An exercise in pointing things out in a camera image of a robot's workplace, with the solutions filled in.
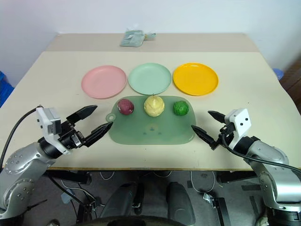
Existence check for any light green plate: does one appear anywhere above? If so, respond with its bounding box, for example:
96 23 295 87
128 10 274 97
128 62 172 96

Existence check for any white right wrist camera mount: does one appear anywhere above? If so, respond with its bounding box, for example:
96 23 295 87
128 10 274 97
224 108 252 150

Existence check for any clear plastic bag package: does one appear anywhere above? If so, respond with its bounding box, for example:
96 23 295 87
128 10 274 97
119 30 157 48

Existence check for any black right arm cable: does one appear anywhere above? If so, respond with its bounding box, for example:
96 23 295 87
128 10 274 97
221 135 301 173

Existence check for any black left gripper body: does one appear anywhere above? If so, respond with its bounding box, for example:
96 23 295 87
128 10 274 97
57 120 86 150

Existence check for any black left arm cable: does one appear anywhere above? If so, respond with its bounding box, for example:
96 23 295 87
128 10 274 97
0 106 45 168

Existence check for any green toy cabbage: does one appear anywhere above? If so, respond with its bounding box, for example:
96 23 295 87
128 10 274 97
173 100 190 116

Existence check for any yellow toy cabbage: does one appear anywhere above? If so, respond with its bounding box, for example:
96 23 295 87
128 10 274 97
143 94 165 117

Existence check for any purple toy cabbage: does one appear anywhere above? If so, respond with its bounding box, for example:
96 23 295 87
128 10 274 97
117 98 135 116

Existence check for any blue crate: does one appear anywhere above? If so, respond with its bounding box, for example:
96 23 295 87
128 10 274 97
0 70 15 108

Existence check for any dark rounded leg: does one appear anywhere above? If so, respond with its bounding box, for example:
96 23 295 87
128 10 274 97
166 181 196 226
100 182 138 219

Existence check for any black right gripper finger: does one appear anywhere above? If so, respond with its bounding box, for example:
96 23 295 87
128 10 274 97
191 125 222 151
207 110 227 124

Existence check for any black table frame bar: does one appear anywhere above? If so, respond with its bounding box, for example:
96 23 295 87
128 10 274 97
44 170 93 185

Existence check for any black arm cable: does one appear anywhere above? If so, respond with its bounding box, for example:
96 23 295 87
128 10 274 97
0 106 45 168
221 135 301 173

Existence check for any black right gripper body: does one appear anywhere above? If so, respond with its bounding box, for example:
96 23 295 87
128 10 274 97
218 123 236 144

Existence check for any dark rounded left leg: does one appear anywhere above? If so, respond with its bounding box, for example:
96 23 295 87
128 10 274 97
100 182 138 219

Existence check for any green cutting board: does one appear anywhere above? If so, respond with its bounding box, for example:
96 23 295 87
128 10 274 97
106 95 197 145

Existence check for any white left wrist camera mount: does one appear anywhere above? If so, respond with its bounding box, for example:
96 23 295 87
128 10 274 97
35 107 71 155

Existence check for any brown wooden cabinet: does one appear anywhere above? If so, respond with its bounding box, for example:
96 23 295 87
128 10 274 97
280 57 301 105

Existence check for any white cable on floor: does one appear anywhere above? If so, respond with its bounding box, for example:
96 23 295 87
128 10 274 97
190 170 216 194

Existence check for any pink plate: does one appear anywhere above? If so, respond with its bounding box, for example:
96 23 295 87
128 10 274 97
81 65 127 99

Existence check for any yellow plate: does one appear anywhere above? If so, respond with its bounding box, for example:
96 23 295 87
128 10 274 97
173 62 220 97

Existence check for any dark rounded right leg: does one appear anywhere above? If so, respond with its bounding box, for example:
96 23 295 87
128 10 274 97
166 181 196 226

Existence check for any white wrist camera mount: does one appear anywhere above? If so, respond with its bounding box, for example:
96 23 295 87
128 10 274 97
35 107 71 155
224 108 252 150

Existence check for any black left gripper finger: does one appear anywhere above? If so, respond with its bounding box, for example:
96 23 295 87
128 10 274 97
66 105 98 127
82 121 114 148

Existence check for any blue water bottle cap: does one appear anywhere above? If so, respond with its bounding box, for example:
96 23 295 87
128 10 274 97
272 67 285 81

